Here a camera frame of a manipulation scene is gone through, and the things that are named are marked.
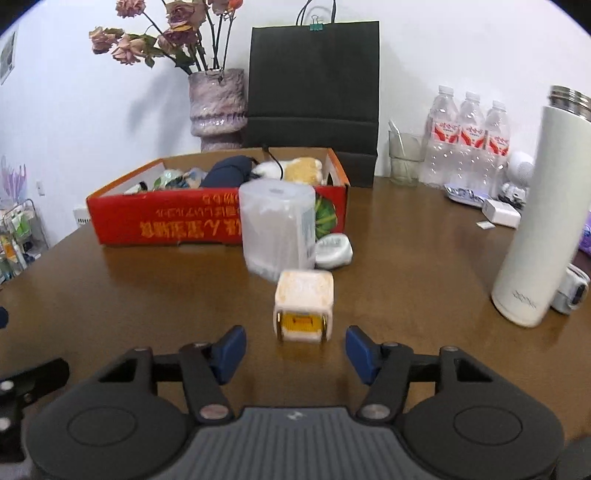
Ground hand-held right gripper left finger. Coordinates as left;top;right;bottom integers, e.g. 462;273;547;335
95;325;247;424

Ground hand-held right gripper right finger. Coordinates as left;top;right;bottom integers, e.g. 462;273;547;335
345;325;497;424

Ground white orange charger cube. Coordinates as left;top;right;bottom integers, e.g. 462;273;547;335
273;270;334;343

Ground red cardboard box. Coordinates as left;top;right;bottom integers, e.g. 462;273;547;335
86;147;350;247

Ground black zip case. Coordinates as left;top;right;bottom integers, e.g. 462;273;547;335
199;156;257;188

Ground iridescent plastic bag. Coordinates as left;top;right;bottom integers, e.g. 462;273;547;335
152;168;208;191

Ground yellow white plush toy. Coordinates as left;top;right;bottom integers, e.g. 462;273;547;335
252;157;324;186

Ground black USB cable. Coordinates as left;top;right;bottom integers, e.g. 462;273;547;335
262;146;283;180

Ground wooden desktop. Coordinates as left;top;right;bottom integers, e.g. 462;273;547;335
0;175;591;467

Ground small white round jar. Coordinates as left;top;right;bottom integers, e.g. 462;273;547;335
314;233;354;271

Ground translucent cotton swab container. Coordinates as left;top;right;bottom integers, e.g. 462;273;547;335
238;179;317;283

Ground purple translucent decoration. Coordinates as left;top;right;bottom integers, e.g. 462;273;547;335
0;154;27;204

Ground clear glass cup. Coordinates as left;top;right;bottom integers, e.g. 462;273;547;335
390;157;422;186
388;130;423;162

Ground blue white small dish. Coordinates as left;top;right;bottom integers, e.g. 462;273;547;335
444;183;490;208

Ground white power adapter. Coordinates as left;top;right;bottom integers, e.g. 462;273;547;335
481;198;522;228

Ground white grey handheld device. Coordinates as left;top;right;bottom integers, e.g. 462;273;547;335
551;263;591;315

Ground white plastic stirrer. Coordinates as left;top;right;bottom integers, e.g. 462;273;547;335
389;119;407;158

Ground clear plastic water bottle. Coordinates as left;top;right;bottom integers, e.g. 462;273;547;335
482;100;511;195
457;91;485;188
422;84;460;185

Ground white thermos bottle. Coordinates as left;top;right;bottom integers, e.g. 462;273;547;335
491;85;591;328

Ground white round robot toy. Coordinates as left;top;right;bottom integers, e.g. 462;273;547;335
499;151;536;204

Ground purple ceramic vase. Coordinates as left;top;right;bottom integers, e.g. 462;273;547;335
188;68;246;152

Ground black paper bag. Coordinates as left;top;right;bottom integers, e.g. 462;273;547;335
242;0;380;188

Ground dried pink flowers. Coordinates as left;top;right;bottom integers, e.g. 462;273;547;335
89;0;243;77

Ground metal wire rack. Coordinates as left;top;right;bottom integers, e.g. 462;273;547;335
0;198;49;282

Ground wall picture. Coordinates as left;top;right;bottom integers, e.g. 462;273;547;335
0;30;18;86

